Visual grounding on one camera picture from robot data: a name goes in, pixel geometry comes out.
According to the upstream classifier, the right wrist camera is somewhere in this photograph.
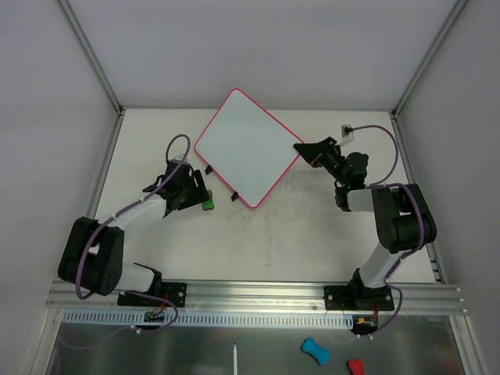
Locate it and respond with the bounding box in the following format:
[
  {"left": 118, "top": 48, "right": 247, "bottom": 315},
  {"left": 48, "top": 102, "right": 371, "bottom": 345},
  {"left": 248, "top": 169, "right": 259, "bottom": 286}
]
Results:
[{"left": 337, "top": 124, "right": 354, "bottom": 147}]

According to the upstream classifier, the aluminium frame post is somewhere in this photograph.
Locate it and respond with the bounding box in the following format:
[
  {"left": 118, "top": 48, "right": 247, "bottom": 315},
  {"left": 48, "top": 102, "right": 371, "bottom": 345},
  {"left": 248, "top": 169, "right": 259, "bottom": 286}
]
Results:
[
  {"left": 391, "top": 0, "right": 469, "bottom": 119},
  {"left": 55, "top": 0, "right": 123, "bottom": 115}
]

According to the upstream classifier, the green whiteboard eraser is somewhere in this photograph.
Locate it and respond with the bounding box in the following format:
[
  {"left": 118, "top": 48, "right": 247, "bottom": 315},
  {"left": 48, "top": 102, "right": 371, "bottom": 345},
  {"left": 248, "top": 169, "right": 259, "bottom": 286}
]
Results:
[{"left": 202, "top": 190, "right": 215, "bottom": 211}]

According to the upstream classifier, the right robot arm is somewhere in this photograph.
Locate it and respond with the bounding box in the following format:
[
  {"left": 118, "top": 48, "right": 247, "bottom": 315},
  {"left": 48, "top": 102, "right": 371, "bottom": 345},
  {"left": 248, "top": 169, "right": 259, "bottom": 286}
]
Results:
[{"left": 294, "top": 137, "right": 437, "bottom": 309}]

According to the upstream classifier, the aluminium mounting rail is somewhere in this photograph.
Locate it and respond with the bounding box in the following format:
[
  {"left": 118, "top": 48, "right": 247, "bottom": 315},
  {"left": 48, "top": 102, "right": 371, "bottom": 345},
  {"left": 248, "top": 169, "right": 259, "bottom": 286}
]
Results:
[{"left": 45, "top": 280, "right": 469, "bottom": 316}]

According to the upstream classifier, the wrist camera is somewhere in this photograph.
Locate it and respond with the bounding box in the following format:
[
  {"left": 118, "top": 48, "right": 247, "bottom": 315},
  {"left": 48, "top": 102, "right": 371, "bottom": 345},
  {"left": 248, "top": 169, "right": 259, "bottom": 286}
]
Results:
[
  {"left": 167, "top": 155, "right": 189, "bottom": 166},
  {"left": 337, "top": 124, "right": 354, "bottom": 147}
]

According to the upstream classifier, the white marker pen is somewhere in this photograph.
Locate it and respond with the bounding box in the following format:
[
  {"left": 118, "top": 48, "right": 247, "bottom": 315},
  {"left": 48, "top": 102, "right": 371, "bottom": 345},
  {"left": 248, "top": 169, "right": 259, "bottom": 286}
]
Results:
[{"left": 233, "top": 343, "right": 238, "bottom": 375}]

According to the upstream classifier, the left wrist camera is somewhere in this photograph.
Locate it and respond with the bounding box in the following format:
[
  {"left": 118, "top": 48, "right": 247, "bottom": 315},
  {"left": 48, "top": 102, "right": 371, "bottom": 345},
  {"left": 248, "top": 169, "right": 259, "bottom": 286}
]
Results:
[{"left": 167, "top": 155, "right": 189, "bottom": 166}]

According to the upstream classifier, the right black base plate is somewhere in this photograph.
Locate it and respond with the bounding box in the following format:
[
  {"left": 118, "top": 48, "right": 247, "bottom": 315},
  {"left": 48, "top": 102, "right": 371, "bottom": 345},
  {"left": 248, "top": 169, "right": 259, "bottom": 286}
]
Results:
[{"left": 323, "top": 284, "right": 395, "bottom": 312}]

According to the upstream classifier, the left aluminium frame post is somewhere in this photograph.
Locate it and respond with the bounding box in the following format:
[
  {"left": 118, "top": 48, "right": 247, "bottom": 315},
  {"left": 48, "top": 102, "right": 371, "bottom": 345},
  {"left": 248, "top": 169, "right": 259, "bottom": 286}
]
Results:
[{"left": 55, "top": 0, "right": 123, "bottom": 115}]

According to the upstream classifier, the right aluminium frame post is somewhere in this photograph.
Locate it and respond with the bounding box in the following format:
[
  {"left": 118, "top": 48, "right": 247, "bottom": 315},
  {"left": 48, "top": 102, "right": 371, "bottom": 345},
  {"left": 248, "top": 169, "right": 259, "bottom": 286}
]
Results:
[{"left": 391, "top": 0, "right": 469, "bottom": 119}]

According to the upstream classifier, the slotted white cable duct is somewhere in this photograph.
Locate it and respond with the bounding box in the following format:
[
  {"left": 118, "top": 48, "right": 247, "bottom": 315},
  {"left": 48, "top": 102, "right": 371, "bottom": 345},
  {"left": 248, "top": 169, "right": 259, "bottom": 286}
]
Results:
[{"left": 62, "top": 309, "right": 354, "bottom": 330}]

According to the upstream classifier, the whiteboard wire stand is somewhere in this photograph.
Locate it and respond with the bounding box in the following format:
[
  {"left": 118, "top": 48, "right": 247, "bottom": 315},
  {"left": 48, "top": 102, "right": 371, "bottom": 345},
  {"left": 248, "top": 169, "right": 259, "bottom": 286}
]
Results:
[{"left": 205, "top": 165, "right": 239, "bottom": 202}]

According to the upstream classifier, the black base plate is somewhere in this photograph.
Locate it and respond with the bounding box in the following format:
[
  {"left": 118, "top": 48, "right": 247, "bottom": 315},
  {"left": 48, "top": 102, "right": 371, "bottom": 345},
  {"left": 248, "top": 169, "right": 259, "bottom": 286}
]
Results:
[
  {"left": 117, "top": 280, "right": 188, "bottom": 308},
  {"left": 323, "top": 284, "right": 395, "bottom": 312}
]

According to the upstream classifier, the pink framed whiteboard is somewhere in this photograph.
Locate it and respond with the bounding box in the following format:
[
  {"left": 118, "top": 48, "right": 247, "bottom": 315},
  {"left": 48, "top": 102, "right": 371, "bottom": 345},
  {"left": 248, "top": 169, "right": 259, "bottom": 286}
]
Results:
[{"left": 194, "top": 88, "right": 304, "bottom": 209}]

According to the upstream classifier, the blue eraser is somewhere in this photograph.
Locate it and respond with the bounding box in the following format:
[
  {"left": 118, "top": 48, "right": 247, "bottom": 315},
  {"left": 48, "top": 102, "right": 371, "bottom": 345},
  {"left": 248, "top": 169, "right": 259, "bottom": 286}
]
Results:
[{"left": 302, "top": 337, "right": 331, "bottom": 366}]

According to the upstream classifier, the red eraser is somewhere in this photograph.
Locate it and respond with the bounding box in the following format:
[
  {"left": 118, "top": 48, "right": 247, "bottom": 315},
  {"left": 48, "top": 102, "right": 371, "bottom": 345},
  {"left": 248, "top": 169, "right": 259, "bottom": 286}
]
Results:
[{"left": 348, "top": 359, "right": 365, "bottom": 375}]

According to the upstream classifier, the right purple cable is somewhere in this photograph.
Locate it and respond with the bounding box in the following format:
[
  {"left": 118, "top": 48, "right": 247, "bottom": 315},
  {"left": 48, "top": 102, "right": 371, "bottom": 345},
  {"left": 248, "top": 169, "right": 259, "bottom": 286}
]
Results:
[{"left": 351, "top": 124, "right": 427, "bottom": 340}]

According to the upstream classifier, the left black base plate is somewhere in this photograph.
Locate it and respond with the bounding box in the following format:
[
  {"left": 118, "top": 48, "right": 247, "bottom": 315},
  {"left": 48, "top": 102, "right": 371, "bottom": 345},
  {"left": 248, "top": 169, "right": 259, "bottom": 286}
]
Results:
[{"left": 117, "top": 280, "right": 188, "bottom": 308}]

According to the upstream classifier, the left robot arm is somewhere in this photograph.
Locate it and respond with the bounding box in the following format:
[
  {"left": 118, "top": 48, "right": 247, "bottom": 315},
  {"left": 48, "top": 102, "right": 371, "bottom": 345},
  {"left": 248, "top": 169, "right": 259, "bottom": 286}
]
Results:
[{"left": 58, "top": 160, "right": 211, "bottom": 305}]

